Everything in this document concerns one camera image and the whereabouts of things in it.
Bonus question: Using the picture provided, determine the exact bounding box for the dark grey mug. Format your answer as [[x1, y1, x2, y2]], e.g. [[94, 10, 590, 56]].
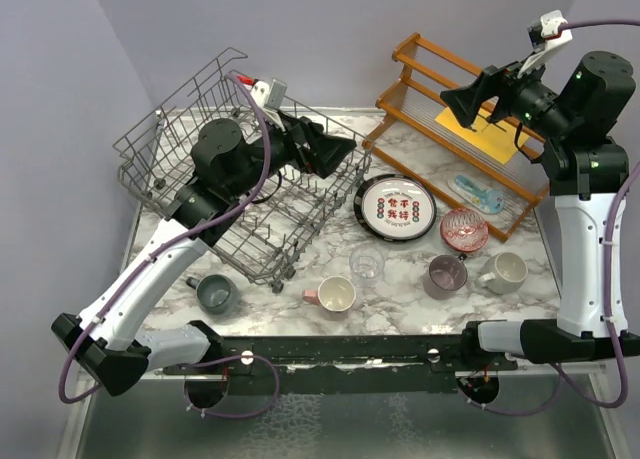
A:
[[186, 274, 240, 316]]

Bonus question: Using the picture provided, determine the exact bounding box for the yellow paper card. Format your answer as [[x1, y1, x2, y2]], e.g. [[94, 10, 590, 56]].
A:
[[435, 108, 517, 165]]

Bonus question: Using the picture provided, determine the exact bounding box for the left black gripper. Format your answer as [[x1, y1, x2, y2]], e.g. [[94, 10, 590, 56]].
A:
[[228, 105, 356, 199]]

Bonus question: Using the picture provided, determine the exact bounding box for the orange wooden shelf rack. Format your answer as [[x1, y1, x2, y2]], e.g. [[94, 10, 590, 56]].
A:
[[365, 32, 549, 241]]

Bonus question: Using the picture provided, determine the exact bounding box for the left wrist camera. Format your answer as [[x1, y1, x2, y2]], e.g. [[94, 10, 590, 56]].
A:
[[250, 78, 287, 110]]

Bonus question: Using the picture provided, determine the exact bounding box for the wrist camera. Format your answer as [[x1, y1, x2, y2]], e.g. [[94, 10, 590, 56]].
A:
[[250, 78, 287, 110], [517, 10, 573, 78]]

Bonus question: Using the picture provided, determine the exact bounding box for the red patterned glass bowl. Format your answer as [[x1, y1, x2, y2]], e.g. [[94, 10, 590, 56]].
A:
[[440, 208, 489, 254]]

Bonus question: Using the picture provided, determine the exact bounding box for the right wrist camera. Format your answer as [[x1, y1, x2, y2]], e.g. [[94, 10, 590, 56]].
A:
[[517, 10, 573, 78]]

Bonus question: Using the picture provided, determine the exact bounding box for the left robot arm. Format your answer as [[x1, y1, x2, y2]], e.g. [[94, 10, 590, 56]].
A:
[[51, 114, 356, 404]]

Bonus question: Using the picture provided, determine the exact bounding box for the grey wire dish rack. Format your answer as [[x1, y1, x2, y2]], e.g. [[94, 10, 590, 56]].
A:
[[114, 47, 371, 292]]

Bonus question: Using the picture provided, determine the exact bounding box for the black rimmed printed plate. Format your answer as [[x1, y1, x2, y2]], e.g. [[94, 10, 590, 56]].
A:
[[353, 173, 437, 242]]

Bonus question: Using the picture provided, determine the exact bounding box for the black mounting base bar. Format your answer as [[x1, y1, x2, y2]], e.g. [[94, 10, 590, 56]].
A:
[[162, 332, 517, 395]]

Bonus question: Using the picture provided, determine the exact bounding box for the pink cream mug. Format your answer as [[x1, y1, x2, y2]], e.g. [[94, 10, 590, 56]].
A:
[[302, 276, 357, 320]]

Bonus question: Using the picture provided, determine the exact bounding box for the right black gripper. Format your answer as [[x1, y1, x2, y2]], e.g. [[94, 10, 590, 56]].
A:
[[442, 47, 576, 141]]

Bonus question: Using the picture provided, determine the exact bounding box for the white grey mug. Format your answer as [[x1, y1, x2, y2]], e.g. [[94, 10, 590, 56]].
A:
[[475, 252, 528, 295]]

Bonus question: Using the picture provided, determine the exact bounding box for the clear drinking glass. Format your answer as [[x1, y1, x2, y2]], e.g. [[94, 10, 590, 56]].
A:
[[349, 247, 385, 287]]

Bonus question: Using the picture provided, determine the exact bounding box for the purple mug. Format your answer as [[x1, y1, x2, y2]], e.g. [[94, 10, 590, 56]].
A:
[[423, 253, 468, 300]]

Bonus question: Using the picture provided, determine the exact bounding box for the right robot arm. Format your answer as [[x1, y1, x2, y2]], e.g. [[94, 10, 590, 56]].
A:
[[440, 51, 639, 370]]

